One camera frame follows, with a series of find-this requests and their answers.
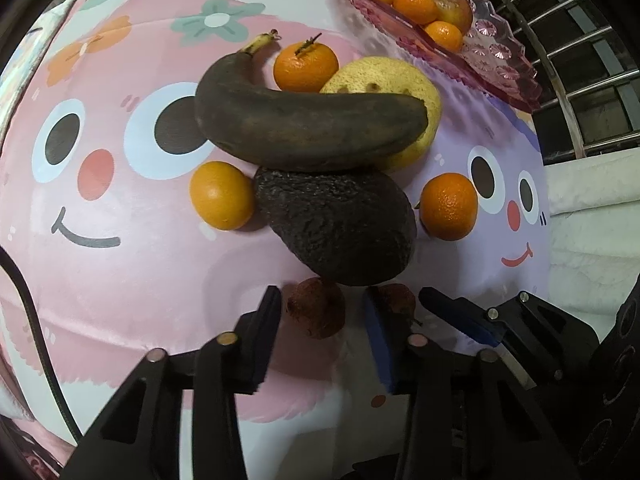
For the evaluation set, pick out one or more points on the pink plastic fruit bowl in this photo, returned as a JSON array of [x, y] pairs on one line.
[[465, 39]]

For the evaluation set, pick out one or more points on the metal window grille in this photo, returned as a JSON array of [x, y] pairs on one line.
[[589, 104]]

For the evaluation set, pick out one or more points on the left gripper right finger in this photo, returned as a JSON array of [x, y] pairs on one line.
[[410, 365]]

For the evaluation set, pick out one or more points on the yellow pear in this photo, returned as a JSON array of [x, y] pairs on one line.
[[375, 74]]

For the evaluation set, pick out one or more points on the white curtain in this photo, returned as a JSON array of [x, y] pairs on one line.
[[594, 235]]

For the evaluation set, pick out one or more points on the overripe black banana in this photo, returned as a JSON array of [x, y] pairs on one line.
[[300, 131]]

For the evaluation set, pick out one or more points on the red apple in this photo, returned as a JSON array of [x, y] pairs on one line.
[[456, 12]]

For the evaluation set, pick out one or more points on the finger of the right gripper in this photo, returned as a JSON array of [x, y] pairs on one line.
[[511, 326]]

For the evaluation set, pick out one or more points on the stemmed mandarin orange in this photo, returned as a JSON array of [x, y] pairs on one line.
[[305, 67]]

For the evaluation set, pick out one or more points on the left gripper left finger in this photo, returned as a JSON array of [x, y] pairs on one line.
[[137, 433]]

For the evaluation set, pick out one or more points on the dark red fruit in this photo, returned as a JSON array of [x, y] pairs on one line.
[[399, 299], [318, 307]]

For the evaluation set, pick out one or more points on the cartoon printed tablecloth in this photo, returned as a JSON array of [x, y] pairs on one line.
[[99, 153]]

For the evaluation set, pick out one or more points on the large mandarin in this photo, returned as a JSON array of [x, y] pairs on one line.
[[445, 35]]

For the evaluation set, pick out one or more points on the dark avocado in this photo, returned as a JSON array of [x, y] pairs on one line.
[[356, 228]]

